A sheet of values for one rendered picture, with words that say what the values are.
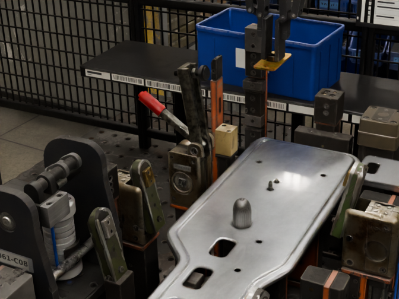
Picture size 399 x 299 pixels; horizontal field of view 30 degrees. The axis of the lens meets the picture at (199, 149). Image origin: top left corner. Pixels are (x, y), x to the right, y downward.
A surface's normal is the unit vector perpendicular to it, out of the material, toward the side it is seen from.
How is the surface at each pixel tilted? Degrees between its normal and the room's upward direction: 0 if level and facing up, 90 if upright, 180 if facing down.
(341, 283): 0
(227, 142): 90
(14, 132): 0
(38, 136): 0
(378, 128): 89
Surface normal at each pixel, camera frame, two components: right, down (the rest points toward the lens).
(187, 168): -0.45, 0.42
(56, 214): 0.89, 0.18
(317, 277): -0.03, -0.89
